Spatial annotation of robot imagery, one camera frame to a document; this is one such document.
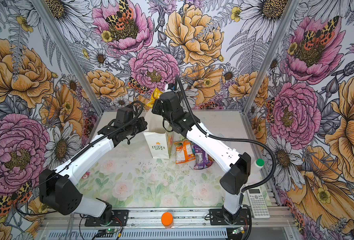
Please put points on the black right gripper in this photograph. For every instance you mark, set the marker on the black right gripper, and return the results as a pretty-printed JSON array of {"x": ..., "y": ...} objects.
[{"x": 157, "y": 103}]

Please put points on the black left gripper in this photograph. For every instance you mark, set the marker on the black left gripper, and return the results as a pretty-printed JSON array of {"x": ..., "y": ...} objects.
[{"x": 143, "y": 125}]

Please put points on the yellow snack packet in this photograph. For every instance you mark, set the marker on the yellow snack packet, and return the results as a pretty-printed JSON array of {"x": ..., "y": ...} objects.
[{"x": 154, "y": 96}]

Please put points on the white paper bag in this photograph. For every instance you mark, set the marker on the white paper bag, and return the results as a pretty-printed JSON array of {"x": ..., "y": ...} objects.
[{"x": 159, "y": 136}]

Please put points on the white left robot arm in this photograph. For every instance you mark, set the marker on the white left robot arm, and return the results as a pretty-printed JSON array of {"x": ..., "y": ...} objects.
[{"x": 57, "y": 188}]

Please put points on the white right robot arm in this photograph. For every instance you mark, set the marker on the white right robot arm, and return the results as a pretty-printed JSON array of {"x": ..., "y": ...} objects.
[{"x": 236, "y": 166}]

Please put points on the orange snack packet left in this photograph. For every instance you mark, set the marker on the orange snack packet left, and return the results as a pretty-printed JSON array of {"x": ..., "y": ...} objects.
[{"x": 184, "y": 152}]

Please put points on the purple Fox's berries packet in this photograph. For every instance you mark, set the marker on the purple Fox's berries packet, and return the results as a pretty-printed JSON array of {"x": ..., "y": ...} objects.
[{"x": 203, "y": 160}]

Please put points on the orange round button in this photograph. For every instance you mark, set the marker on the orange round button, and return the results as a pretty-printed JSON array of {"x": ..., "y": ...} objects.
[{"x": 167, "y": 219}]

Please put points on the green capped white bottle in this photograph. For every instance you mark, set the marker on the green capped white bottle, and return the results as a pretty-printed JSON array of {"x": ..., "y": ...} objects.
[{"x": 257, "y": 165}]

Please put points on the white calculator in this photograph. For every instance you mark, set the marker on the white calculator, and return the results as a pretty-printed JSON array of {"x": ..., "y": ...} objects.
[{"x": 258, "y": 204}]

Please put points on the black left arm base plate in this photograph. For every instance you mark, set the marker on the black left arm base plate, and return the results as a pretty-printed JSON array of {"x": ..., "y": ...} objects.
[{"x": 117, "y": 218}]

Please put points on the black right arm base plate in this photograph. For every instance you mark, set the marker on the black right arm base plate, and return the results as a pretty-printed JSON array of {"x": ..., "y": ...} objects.
[{"x": 221, "y": 217}]

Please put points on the aluminium left corner post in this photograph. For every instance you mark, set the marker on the aluminium left corner post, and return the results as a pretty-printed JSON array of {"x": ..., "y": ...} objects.
[{"x": 45, "y": 14}]

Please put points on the aluminium corner post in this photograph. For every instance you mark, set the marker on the aluminium corner post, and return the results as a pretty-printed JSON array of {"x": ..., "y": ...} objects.
[
  {"x": 45, "y": 14},
  {"x": 284, "y": 24}
]

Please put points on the aluminium right corner post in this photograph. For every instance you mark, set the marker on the aluminium right corner post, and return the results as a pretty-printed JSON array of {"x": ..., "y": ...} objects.
[{"x": 284, "y": 24}]

